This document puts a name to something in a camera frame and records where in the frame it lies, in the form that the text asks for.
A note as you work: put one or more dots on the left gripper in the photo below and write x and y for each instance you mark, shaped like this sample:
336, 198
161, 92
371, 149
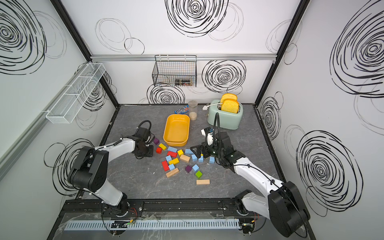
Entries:
150, 152

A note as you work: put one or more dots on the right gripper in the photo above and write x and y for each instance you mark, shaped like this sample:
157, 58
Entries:
199, 147

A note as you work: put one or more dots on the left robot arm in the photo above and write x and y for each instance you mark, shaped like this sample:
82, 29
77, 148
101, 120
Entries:
89, 171

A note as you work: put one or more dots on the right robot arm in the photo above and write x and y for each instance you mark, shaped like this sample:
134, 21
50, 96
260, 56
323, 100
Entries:
280, 202

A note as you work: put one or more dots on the long blue block centre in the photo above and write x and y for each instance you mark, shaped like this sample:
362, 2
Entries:
188, 152

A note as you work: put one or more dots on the long blue block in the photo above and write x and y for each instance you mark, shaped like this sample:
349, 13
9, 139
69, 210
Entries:
188, 152
172, 149

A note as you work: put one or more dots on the tan wooden block centre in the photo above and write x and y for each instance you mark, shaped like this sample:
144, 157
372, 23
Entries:
185, 158

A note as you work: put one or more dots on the tan wooden block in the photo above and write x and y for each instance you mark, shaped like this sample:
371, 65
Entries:
202, 182
185, 158
172, 172

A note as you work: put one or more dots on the small yellow cube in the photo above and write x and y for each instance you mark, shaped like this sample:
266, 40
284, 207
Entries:
180, 152

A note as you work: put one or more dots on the purple cube lower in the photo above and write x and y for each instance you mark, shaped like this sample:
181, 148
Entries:
188, 168

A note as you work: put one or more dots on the red flat block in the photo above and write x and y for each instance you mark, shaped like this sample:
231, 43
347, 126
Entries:
172, 154

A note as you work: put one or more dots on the long yellow block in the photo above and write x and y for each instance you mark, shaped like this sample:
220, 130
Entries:
174, 161

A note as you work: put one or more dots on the long blue block left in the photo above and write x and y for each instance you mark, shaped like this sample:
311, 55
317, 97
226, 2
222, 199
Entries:
172, 149

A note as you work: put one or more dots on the long red block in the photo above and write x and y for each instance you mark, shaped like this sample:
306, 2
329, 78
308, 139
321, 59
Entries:
165, 166

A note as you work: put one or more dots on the tan wooden block front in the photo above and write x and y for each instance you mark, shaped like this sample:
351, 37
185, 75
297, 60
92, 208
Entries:
202, 182

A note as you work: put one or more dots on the yellow plastic tub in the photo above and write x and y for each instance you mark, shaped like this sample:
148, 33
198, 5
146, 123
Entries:
176, 133

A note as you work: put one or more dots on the tan wooden block lower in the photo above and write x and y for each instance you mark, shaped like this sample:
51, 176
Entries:
172, 172

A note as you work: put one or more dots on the mint green toaster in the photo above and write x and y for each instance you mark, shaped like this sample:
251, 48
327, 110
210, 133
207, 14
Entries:
228, 120

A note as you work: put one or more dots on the blue candy packet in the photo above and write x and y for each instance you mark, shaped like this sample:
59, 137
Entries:
182, 111

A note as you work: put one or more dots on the clear plastic jar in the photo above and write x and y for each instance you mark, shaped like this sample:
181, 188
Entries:
193, 110

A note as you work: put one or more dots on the yellow sponge toast front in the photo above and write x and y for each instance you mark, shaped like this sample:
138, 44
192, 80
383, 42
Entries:
230, 106

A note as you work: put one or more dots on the yellow sponge toast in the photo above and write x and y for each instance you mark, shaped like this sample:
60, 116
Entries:
229, 97
230, 106

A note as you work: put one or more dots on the yellow sponge toast back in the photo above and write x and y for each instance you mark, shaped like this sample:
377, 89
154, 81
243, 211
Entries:
229, 97

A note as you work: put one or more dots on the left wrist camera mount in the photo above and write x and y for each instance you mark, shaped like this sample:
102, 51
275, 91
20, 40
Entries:
144, 134

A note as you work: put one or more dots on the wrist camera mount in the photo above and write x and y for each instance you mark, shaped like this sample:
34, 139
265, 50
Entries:
208, 134
144, 134

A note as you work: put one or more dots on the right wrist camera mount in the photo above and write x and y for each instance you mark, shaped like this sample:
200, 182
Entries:
208, 134

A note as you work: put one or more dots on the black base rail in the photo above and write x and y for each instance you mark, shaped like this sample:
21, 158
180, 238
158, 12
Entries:
135, 207

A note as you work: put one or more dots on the white slotted cable duct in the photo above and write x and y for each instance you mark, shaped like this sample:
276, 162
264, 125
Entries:
115, 225

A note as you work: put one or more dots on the black wire basket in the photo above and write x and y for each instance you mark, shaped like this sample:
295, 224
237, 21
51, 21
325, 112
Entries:
175, 70

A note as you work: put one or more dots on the white wire shelf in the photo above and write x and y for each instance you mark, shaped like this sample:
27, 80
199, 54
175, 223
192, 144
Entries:
84, 92

